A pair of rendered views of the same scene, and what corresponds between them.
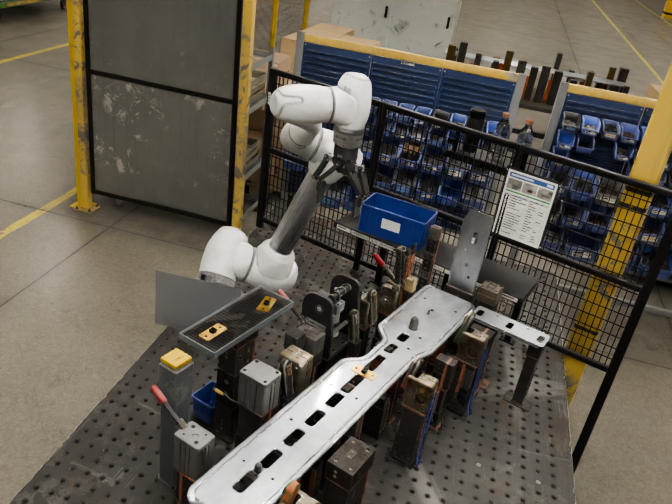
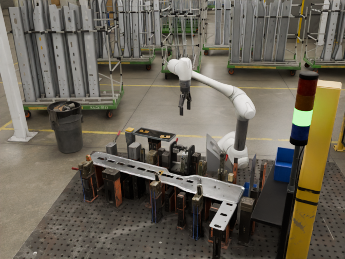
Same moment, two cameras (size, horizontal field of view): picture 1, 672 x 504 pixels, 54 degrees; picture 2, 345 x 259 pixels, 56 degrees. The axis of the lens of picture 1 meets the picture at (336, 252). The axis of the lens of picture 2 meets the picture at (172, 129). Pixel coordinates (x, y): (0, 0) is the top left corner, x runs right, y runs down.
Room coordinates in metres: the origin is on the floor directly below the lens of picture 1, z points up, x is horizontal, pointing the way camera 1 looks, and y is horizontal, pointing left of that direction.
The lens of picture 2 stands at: (1.70, -2.38, 2.40)
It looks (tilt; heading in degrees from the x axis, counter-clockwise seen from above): 25 degrees down; 88
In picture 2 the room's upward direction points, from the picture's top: 1 degrees counter-clockwise
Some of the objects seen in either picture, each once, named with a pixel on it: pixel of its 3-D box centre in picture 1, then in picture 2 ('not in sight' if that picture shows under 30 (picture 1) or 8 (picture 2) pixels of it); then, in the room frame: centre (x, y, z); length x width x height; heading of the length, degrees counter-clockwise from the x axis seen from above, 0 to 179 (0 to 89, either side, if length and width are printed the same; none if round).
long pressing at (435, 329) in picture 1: (362, 377); (157, 173); (1.67, -0.14, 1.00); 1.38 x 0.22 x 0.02; 151
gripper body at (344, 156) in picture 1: (344, 158); (185, 92); (1.91, 0.02, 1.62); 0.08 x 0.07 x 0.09; 61
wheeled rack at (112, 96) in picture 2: not in sight; (69, 68); (-0.02, 4.00, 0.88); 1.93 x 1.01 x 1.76; 175
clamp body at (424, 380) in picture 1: (413, 418); (156, 200); (1.65, -0.33, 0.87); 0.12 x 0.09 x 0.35; 61
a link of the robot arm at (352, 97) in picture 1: (349, 99); (184, 68); (1.90, 0.03, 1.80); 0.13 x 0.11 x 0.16; 114
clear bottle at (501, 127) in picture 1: (500, 136); not in sight; (2.70, -0.60, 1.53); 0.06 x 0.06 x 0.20
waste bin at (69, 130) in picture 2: not in sight; (67, 127); (0.28, 2.31, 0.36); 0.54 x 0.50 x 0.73; 79
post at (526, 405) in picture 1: (527, 372); (216, 244); (2.04, -0.78, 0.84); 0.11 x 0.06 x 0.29; 61
